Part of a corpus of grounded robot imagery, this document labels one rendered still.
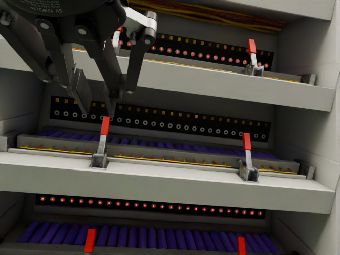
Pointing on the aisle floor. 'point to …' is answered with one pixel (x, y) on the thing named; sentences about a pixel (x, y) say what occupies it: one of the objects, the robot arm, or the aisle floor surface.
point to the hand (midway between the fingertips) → (96, 95)
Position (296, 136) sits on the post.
